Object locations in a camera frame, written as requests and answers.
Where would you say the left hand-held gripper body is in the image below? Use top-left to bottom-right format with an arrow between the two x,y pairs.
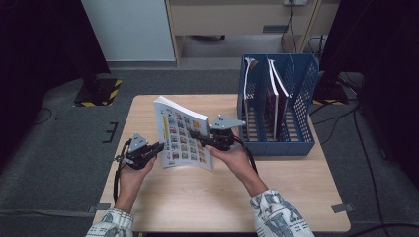
114,131 -> 159,172

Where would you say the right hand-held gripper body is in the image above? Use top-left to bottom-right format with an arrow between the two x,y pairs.
207,114 -> 247,153

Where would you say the white book with colourful grid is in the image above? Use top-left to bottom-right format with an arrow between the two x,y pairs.
153,95 -> 214,172

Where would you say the blue plastic file rack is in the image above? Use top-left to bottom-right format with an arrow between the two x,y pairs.
236,52 -> 320,157

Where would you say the purple cover magazine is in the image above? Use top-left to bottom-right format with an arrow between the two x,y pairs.
270,58 -> 293,139
265,58 -> 281,141

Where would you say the black and red cover book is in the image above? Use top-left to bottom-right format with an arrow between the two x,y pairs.
242,56 -> 260,131

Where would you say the person's left hand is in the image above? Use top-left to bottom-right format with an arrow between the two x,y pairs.
114,157 -> 158,214

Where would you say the person's right hand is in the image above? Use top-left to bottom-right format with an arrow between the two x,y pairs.
204,127 -> 269,199

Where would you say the grey tape piece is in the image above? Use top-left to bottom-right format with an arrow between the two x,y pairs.
330,202 -> 356,214
88,202 -> 112,214

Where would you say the black stand base striped tape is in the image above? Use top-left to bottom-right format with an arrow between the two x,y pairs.
311,70 -> 351,107
73,74 -> 124,108

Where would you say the beige wooden desk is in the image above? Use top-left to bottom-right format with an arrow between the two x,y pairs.
164,0 -> 341,68

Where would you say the white cabinet panel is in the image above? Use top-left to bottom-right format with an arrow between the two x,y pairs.
81,0 -> 176,62

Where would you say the grey desk label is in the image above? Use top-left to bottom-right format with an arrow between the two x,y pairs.
262,25 -> 290,35

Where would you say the black curtain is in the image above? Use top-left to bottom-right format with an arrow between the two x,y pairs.
0,0 -> 112,169
318,0 -> 419,191

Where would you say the right hand-held gripper black cable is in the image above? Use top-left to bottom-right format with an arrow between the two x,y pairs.
231,135 -> 260,176

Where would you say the hand-held gripper black cable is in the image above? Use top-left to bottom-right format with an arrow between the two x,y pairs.
231,135 -> 260,176
112,138 -> 132,204

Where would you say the left hand-held gripper black cable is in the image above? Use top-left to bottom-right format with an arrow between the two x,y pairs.
112,138 -> 132,204

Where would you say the thin black floor cable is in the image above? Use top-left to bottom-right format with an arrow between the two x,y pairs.
32,107 -> 53,126

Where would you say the black hanging power cable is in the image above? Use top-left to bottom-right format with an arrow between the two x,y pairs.
280,3 -> 299,54

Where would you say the long black floor cable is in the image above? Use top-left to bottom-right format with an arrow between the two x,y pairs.
352,98 -> 385,231

